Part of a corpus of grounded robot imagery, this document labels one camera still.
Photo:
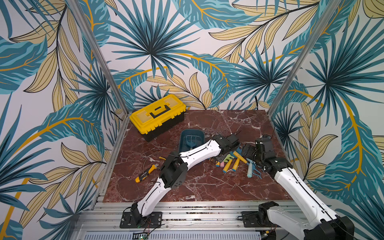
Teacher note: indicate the green rake yellow handle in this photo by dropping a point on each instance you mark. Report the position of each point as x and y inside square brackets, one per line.
[228, 160]

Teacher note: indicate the yellow handled pliers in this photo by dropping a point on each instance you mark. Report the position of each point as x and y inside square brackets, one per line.
[148, 171]

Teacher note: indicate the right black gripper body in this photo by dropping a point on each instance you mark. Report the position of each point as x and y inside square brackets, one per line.
[249, 151]

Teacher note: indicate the yellow black toolbox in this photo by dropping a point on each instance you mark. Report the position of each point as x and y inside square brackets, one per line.
[158, 117]

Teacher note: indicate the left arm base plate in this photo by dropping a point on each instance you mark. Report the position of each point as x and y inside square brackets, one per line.
[130, 221]

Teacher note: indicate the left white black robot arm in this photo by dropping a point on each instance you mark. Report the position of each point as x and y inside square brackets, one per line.
[175, 168]

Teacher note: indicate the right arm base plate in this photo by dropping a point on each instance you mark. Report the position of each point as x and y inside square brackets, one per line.
[254, 219]

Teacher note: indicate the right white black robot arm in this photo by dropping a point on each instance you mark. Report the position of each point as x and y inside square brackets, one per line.
[321, 222]

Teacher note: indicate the teal plastic storage box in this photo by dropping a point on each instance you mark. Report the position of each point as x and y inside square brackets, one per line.
[183, 146]

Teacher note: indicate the teal fork yellow handle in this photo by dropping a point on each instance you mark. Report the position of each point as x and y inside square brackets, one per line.
[240, 157]

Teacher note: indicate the aluminium rail frame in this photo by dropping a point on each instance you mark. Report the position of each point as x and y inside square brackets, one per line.
[177, 216]

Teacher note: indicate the teal fork white handle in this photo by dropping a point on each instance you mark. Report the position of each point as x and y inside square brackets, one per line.
[252, 170]

